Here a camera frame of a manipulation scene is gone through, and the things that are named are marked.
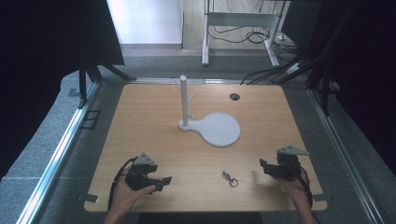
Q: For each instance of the grey tape strip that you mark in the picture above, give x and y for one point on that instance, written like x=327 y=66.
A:
x=88 y=197
x=320 y=198

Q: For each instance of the dark round table grommet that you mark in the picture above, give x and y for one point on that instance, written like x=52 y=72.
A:
x=234 y=96

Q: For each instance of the white power strip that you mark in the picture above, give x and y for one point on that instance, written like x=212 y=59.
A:
x=293 y=68

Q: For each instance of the white branched hanger stand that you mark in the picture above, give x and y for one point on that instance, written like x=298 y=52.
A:
x=218 y=129

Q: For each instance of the person's right hand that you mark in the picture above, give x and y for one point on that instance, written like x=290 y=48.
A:
x=299 y=189

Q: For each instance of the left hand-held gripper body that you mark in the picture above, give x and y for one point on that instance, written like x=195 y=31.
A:
x=139 y=179

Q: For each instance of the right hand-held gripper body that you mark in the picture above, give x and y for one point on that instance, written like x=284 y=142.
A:
x=288 y=168

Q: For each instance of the black metal stand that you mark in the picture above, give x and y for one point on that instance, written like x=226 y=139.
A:
x=322 y=81

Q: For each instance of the black curtain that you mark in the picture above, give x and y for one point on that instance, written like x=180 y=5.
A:
x=364 y=62
x=46 y=62

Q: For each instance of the black tripod stand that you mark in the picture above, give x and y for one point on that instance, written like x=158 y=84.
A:
x=93 y=73

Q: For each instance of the white metal desk frame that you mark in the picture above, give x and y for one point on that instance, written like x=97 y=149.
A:
x=239 y=19

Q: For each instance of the aluminium frame rail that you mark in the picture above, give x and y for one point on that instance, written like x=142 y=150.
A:
x=193 y=81
x=342 y=149
x=59 y=152

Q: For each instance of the person's left hand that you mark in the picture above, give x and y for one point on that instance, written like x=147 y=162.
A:
x=123 y=194

